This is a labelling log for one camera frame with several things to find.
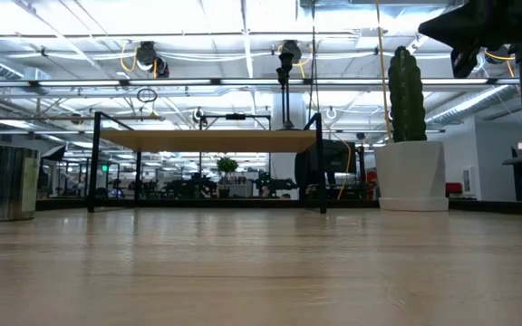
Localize black table edge rail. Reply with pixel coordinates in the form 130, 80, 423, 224
35, 197, 522, 216

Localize wooden shelf black frame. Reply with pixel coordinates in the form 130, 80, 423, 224
87, 111, 328, 215

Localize black ceiling cord reel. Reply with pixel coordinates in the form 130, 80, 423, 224
120, 40, 171, 80
280, 39, 304, 65
484, 44, 517, 78

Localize black monitor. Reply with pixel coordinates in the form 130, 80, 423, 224
294, 139, 358, 200

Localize white plant pot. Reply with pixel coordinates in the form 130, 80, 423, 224
372, 139, 450, 213

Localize yellow hanging cord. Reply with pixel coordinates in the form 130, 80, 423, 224
374, 0, 394, 142

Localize long ceiling light bar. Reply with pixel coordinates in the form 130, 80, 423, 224
0, 77, 521, 88

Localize black studio softbox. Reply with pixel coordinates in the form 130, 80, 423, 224
38, 143, 68, 164

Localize green cactus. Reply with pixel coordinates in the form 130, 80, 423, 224
387, 44, 429, 144

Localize yellow cable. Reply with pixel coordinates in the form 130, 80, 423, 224
333, 130, 353, 201

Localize black hanging cable loop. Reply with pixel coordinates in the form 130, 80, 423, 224
135, 86, 159, 104

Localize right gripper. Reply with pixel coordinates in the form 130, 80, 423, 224
418, 0, 522, 80

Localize small green potted plant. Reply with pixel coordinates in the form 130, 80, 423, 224
216, 156, 240, 199

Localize black background camera frame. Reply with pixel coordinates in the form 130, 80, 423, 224
197, 111, 273, 182

